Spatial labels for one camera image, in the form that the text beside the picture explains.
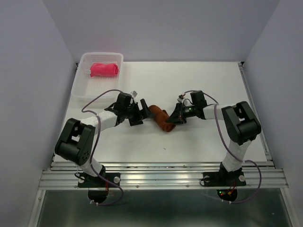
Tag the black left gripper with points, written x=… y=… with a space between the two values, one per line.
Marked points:
x=138 y=120

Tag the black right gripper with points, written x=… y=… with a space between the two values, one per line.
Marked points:
x=176 y=117

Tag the brown microfibre towel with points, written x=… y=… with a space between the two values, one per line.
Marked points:
x=160 y=116

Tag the pink microfibre towel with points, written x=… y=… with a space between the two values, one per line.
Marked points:
x=103 y=70

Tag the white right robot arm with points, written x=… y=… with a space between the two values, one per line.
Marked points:
x=237 y=124

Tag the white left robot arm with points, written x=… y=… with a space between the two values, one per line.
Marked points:
x=79 y=138

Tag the white plastic basket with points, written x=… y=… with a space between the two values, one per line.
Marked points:
x=86 y=87

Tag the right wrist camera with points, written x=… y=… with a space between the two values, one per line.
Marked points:
x=184 y=101

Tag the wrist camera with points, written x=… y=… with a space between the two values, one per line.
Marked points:
x=184 y=101
x=133 y=94

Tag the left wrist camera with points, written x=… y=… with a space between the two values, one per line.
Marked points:
x=133 y=94

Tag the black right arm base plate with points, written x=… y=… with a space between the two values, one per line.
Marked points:
x=221 y=179

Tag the aluminium table edge rail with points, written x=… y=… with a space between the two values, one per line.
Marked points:
x=262 y=136

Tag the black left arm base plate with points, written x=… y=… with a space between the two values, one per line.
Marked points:
x=87 y=181

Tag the aluminium front mounting rail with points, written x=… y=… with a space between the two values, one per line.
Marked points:
x=161 y=176

